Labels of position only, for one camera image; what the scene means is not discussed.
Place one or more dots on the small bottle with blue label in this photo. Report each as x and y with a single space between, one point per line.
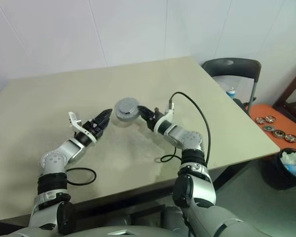
231 93

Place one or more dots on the black trash bin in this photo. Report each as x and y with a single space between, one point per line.
273 177

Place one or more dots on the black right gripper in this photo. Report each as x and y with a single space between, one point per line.
153 119

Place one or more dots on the dark framed glass cabinet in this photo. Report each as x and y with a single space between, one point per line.
282 96

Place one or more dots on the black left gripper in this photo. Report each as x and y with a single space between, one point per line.
92 129

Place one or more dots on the black folding chair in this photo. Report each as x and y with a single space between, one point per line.
232 65

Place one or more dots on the grey robot torso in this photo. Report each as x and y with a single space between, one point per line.
224 222

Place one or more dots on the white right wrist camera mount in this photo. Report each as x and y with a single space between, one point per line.
169 113

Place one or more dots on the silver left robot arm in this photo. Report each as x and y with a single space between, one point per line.
54 160

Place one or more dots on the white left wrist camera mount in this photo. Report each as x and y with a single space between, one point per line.
76 123

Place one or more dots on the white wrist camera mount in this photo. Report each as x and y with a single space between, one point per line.
169 113
76 123

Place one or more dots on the crumpled white trash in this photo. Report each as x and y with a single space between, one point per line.
291 156

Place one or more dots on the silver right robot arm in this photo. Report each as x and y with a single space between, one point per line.
190 139

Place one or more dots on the grey toothed motor cover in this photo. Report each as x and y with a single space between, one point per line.
127 105

